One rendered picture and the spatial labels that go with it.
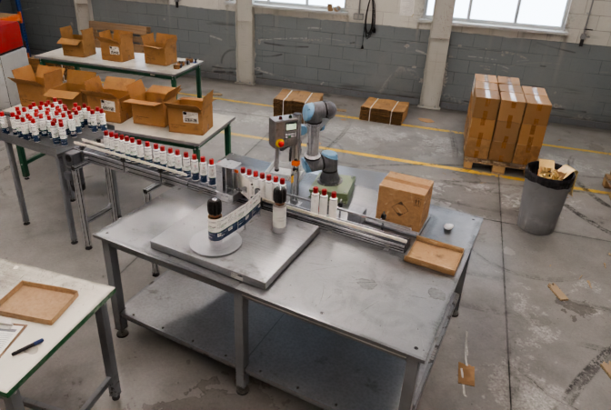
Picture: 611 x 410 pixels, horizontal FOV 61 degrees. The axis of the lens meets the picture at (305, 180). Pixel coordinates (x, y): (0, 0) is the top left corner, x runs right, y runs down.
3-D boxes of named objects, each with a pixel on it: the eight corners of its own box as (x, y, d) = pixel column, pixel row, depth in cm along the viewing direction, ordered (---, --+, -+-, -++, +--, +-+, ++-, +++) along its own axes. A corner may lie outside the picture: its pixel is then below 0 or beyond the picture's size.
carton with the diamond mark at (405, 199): (375, 220, 347) (378, 185, 335) (385, 205, 367) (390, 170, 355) (419, 232, 336) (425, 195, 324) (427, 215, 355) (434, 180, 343)
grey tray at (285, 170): (265, 177, 390) (265, 171, 387) (274, 166, 407) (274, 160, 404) (299, 183, 383) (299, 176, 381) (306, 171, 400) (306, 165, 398)
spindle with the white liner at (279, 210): (269, 231, 325) (269, 188, 311) (276, 225, 332) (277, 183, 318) (281, 235, 321) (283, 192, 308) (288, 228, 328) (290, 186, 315)
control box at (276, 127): (268, 144, 345) (268, 116, 337) (291, 140, 352) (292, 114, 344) (275, 149, 337) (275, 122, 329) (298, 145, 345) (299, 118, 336)
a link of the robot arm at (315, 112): (325, 173, 375) (328, 105, 343) (305, 176, 370) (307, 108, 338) (318, 164, 384) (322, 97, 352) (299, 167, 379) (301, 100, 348)
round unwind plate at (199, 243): (178, 247, 304) (178, 245, 304) (210, 224, 329) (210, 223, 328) (222, 264, 292) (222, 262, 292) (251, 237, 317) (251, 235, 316)
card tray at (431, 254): (404, 260, 311) (404, 255, 309) (415, 240, 331) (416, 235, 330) (454, 275, 299) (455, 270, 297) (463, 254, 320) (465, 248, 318)
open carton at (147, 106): (121, 126, 498) (116, 89, 481) (150, 110, 544) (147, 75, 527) (164, 133, 488) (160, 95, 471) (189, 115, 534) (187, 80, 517)
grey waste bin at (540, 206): (513, 233, 502) (527, 175, 475) (511, 212, 540) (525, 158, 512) (560, 242, 492) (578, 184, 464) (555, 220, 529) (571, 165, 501)
